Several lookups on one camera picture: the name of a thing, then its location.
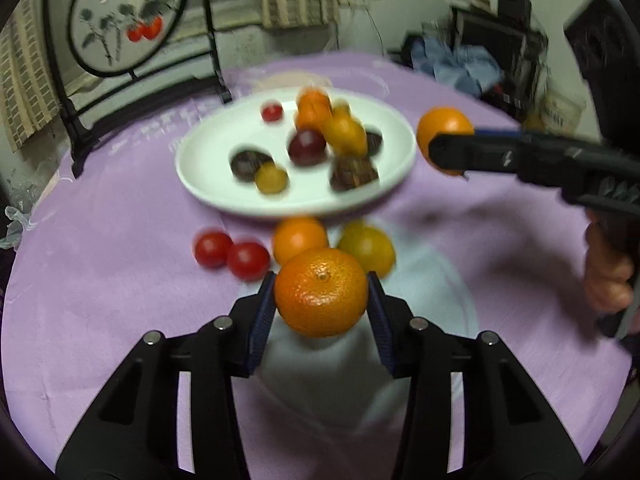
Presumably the dark red plum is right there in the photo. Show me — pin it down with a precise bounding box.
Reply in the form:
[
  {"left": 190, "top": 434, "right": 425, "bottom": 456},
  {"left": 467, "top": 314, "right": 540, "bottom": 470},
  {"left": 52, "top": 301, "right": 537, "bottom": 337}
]
[{"left": 288, "top": 130, "right": 328, "bottom": 167}]

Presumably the dark brown mushroom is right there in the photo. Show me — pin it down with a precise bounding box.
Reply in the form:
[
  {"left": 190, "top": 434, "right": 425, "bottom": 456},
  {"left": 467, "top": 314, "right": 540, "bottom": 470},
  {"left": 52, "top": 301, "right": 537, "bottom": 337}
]
[
  {"left": 366, "top": 130, "right": 383, "bottom": 157},
  {"left": 230, "top": 150, "right": 273, "bottom": 182},
  {"left": 330, "top": 157, "right": 378, "bottom": 192}
]

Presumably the dark brown mushroom top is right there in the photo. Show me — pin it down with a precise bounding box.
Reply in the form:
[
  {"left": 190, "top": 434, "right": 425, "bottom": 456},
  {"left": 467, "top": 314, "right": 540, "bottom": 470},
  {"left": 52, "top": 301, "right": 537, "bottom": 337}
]
[{"left": 330, "top": 157, "right": 378, "bottom": 192}]

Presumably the blue cloth pile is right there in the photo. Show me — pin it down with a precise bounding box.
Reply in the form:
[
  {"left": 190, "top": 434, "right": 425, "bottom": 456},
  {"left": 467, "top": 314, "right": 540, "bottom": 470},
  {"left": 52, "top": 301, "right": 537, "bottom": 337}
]
[{"left": 410, "top": 36, "right": 504, "bottom": 98}]

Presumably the small yellow-green longan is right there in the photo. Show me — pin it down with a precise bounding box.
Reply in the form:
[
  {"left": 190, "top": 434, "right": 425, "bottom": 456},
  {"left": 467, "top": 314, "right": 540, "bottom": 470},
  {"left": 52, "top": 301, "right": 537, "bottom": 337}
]
[{"left": 254, "top": 162, "right": 288, "bottom": 195}]

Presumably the white plastic bucket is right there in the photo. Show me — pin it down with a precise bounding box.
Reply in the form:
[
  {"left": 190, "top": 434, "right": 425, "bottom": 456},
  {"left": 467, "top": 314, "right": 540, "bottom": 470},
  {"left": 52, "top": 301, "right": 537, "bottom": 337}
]
[{"left": 540, "top": 79, "right": 587, "bottom": 136}]

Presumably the person right hand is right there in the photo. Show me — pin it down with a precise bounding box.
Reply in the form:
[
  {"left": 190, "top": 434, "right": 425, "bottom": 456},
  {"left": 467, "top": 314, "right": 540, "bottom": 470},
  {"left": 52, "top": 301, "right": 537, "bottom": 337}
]
[{"left": 584, "top": 210, "right": 634, "bottom": 314}]

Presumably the large orange mandarin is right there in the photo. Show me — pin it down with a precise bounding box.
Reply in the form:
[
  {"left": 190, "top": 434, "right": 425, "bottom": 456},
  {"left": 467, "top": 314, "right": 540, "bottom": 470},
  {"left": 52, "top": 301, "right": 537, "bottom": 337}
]
[{"left": 273, "top": 248, "right": 369, "bottom": 339}]

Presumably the white plastic bag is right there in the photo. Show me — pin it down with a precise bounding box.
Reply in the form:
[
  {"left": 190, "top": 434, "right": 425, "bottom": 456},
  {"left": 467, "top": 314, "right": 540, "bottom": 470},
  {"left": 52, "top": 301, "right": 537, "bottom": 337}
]
[{"left": 1, "top": 185, "right": 39, "bottom": 252}]

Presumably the left beige curtain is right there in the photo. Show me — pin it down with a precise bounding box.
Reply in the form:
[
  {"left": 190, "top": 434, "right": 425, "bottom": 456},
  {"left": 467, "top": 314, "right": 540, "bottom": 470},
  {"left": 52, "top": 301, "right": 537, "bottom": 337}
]
[{"left": 1, "top": 0, "right": 60, "bottom": 152}]

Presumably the black framed embroidery screen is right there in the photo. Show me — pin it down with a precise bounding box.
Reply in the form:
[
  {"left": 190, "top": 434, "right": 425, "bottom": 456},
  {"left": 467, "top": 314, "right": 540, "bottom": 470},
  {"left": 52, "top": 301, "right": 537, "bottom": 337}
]
[{"left": 41, "top": 0, "right": 232, "bottom": 177}]

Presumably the small orange mandarin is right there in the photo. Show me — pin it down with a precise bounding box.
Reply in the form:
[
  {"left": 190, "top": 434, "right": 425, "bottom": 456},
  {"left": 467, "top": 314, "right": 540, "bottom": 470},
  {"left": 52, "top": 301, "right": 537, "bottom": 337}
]
[{"left": 332, "top": 100, "right": 352, "bottom": 117}]

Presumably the black shelf rack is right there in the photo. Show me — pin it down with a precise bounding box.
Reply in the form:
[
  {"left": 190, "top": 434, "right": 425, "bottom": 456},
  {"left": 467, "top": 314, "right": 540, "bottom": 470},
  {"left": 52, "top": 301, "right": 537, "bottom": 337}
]
[{"left": 448, "top": 0, "right": 548, "bottom": 122}]

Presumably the greenish yellow mandarin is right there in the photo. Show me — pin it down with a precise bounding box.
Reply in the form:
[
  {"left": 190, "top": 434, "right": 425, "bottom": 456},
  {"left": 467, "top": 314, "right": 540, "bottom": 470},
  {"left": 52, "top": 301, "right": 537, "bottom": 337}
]
[{"left": 337, "top": 221, "right": 396, "bottom": 278}]

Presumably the red cherry tomato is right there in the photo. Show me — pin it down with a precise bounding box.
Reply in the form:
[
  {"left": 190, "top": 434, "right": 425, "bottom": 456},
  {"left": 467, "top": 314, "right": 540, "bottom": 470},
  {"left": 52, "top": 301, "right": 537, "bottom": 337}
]
[
  {"left": 260, "top": 101, "right": 283, "bottom": 124},
  {"left": 193, "top": 230, "right": 233, "bottom": 269},
  {"left": 227, "top": 242, "right": 271, "bottom": 282}
]

